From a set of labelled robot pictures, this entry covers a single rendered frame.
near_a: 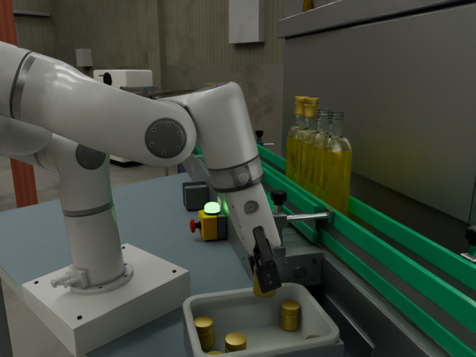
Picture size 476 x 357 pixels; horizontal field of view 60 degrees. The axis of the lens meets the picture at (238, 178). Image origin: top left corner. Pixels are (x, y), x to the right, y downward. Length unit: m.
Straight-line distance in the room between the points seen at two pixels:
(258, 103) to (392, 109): 4.12
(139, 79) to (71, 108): 4.97
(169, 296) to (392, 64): 0.65
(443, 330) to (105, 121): 0.48
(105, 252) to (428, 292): 0.56
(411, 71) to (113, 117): 0.59
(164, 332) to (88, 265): 0.19
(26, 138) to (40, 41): 8.95
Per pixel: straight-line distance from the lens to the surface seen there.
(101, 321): 0.79
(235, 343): 0.68
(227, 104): 0.52
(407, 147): 0.87
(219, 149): 0.53
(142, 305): 0.83
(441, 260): 0.69
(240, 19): 5.08
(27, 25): 9.64
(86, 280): 0.86
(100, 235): 0.82
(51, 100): 0.51
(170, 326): 0.84
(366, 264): 0.72
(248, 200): 0.54
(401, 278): 0.64
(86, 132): 0.48
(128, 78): 5.37
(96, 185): 0.80
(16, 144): 0.76
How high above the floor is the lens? 1.22
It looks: 15 degrees down
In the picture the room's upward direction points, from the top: straight up
